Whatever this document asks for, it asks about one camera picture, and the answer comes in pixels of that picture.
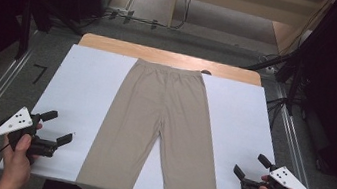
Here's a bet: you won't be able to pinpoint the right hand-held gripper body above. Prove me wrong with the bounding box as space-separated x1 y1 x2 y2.
238 159 317 189

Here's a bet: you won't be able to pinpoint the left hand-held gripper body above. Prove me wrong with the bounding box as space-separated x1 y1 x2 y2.
0 103 64 161

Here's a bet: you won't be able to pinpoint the beige pants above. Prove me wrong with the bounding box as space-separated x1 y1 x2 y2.
74 51 238 189

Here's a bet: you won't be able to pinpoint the person's left hand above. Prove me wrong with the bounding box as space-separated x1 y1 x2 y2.
0 118 45 189

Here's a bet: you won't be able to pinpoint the white table mat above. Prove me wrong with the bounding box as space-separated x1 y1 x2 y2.
0 35 305 189

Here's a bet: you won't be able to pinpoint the black metal stand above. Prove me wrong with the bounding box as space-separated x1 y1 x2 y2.
14 0 87 69
234 44 307 118

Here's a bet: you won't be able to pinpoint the black floor cable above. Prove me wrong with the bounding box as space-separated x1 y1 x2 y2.
262 93 293 130

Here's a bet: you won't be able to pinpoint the black hanging cable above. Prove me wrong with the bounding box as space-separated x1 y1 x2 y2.
169 0 196 32

